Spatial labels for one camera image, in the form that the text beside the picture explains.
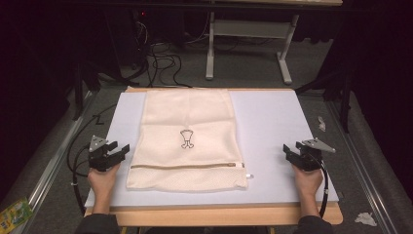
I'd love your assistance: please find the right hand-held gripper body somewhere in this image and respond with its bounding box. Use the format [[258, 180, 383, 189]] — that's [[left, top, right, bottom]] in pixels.
[[293, 137, 337, 173]]

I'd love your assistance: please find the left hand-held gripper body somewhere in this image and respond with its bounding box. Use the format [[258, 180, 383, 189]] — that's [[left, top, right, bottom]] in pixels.
[[88, 135, 127, 173]]

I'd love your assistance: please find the cream mesh laundry bag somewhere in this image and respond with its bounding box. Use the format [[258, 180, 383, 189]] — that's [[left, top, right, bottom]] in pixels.
[[125, 88, 254, 193]]

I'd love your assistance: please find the person's right hand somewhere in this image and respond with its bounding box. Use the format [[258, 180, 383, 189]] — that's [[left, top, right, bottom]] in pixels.
[[290, 163, 325, 200]]

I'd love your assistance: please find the person's left hand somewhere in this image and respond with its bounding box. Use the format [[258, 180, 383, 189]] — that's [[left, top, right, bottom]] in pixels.
[[87, 163, 122, 204]]

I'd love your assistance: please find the white foam board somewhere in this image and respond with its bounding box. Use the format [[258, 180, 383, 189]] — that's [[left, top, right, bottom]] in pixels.
[[84, 90, 341, 210]]

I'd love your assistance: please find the black metal stand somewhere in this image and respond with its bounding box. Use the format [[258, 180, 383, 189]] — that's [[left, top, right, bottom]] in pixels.
[[293, 69, 355, 135], [71, 59, 102, 122]]

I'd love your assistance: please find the crumpled white paper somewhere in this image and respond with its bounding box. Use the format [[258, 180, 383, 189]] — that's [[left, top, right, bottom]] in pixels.
[[354, 212, 379, 228]]

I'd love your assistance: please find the green printed packet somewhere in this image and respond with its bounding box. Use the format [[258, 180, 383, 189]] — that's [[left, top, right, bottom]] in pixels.
[[0, 196, 35, 234]]

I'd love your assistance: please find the dark box with red light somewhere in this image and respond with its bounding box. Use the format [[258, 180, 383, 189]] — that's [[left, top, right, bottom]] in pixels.
[[105, 9, 149, 71]]

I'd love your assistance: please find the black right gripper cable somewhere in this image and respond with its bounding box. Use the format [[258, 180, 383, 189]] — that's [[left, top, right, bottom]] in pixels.
[[308, 151, 330, 219]]

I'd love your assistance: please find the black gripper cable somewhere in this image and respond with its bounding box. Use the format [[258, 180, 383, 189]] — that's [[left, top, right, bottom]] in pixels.
[[308, 151, 330, 219], [71, 144, 95, 216]]

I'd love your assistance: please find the thin black floor cable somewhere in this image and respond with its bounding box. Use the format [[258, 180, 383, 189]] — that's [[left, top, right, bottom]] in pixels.
[[66, 102, 119, 179]]

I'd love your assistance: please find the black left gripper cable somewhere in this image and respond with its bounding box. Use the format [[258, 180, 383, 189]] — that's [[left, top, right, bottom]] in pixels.
[[71, 144, 95, 216]]

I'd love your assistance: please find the silver metal floor rail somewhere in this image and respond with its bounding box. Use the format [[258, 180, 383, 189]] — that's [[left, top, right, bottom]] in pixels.
[[325, 99, 393, 234], [18, 91, 95, 234]]

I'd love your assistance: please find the bundle of black cables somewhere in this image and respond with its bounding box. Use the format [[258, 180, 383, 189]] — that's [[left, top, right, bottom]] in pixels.
[[130, 13, 193, 90]]

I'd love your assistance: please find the white metal desk frame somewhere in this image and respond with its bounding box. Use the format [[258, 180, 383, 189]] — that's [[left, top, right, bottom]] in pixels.
[[205, 11, 300, 86]]

